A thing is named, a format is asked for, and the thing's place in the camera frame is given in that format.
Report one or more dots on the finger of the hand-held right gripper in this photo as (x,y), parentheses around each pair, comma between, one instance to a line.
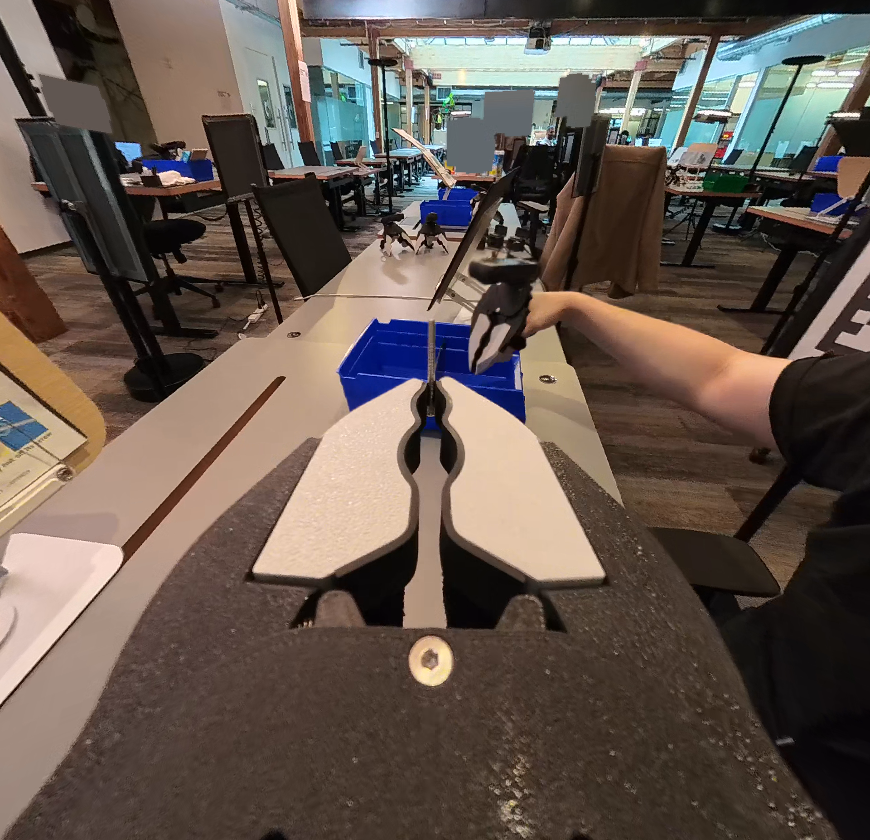
(479,343)
(506,343)

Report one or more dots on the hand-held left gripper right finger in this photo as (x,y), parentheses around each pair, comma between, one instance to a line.
(516,500)

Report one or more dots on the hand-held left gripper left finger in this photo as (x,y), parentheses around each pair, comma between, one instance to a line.
(340,493)

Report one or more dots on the long metal screw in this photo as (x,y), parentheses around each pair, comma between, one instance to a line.
(431,350)

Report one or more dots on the blue plastic bin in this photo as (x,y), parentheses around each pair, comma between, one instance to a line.
(387,364)

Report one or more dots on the person's right forearm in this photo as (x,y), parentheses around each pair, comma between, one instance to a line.
(680,364)

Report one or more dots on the wooden office desk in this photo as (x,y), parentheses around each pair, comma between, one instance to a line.
(170,188)

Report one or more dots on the person's right hand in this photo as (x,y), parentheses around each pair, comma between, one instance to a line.
(547,313)

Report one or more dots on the black tilted board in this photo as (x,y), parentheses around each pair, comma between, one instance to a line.
(476,241)

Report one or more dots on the idle black gripper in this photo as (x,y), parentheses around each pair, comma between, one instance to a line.
(394,235)
(431,235)

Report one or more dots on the small blue storage bin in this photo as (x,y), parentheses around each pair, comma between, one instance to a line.
(445,213)

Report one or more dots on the tan jacket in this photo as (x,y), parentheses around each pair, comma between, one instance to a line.
(612,221)

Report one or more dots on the white power strip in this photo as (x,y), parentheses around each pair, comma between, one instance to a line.
(255,313)

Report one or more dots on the ceiling projector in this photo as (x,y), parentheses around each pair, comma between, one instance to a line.
(537,39)

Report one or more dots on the black board on stand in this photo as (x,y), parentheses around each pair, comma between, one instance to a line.
(234,156)

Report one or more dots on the wooden card backing board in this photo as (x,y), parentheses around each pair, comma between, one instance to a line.
(61,384)

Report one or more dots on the black office chair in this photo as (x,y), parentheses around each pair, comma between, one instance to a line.
(173,241)

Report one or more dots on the white card stand base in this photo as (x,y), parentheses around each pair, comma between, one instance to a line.
(54,595)

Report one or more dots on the person's torso in black shirt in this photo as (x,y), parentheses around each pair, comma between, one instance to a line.
(815,581)

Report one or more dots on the printed instruction card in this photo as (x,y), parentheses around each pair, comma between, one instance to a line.
(27,439)

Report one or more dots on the black floor lamp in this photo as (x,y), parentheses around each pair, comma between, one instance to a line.
(788,105)

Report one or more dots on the black and white tag board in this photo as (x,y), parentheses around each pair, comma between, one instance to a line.
(836,309)

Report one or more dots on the dark display on floor stand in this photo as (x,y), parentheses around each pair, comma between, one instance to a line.
(88,194)

